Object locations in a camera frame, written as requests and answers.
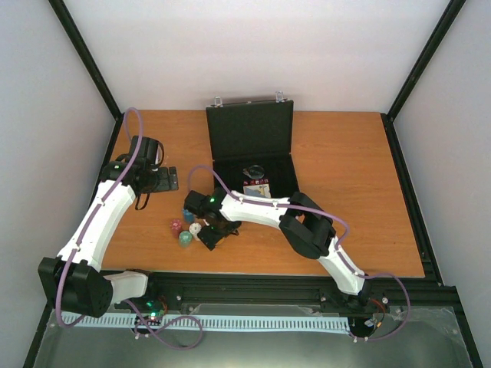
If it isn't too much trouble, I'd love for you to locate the white poker chip stack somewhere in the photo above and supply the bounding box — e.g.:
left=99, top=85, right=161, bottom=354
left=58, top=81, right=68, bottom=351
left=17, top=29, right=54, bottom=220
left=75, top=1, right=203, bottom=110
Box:
left=189, top=222, right=202, bottom=241

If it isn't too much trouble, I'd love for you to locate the green poker chip stack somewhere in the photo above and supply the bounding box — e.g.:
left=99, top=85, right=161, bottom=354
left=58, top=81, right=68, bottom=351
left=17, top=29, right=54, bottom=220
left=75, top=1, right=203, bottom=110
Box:
left=178, top=231, right=193, bottom=248

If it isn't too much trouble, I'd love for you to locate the blue poker chip stack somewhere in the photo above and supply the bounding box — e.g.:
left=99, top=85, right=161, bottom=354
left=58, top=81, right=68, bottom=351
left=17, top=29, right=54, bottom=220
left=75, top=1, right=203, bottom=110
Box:
left=182, top=209, right=195, bottom=224

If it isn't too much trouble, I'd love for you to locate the red poker chip stack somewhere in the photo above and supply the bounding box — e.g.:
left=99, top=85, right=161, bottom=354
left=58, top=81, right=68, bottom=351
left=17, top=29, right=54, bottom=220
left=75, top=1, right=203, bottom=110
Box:
left=170, top=218, right=183, bottom=239

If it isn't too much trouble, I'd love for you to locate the blue playing card deck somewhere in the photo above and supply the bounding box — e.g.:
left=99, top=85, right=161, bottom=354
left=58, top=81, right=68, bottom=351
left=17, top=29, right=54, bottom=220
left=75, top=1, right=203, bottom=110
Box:
left=243, top=183, right=272, bottom=199

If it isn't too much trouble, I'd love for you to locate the clear round disc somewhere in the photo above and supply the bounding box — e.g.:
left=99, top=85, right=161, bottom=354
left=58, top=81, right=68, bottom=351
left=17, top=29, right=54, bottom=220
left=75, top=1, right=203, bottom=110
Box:
left=243, top=165, right=265, bottom=180

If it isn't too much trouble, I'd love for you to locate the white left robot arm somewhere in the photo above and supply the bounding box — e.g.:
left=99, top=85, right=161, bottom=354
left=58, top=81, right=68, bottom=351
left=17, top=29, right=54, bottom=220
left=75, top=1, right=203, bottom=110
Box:
left=38, top=161, right=179, bottom=317

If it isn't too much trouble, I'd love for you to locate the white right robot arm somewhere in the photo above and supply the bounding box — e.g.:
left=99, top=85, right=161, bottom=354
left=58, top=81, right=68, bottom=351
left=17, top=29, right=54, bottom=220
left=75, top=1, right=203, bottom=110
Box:
left=183, top=188, right=370, bottom=309

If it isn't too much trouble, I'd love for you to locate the black poker set case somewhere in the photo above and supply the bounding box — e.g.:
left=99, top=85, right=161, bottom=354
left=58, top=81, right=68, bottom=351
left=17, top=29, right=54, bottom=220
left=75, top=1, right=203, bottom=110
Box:
left=206, top=91, right=299, bottom=198

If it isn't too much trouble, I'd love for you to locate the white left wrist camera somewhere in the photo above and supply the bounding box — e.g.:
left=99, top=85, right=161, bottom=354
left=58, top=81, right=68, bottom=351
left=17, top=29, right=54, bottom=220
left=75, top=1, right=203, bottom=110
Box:
left=152, top=140, right=164, bottom=171

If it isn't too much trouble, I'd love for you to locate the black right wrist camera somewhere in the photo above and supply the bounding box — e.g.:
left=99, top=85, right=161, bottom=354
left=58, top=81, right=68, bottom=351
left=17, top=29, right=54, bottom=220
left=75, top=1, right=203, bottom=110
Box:
left=183, top=190, right=209, bottom=218

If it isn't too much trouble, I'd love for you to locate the black aluminium frame rail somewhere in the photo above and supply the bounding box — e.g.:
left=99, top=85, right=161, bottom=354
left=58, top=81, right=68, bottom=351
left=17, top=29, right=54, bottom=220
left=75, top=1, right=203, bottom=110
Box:
left=49, top=271, right=460, bottom=319

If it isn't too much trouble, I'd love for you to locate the light blue slotted cable duct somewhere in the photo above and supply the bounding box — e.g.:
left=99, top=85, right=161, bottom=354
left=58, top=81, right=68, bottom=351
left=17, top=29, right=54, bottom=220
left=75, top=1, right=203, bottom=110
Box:
left=77, top=313, right=350, bottom=334

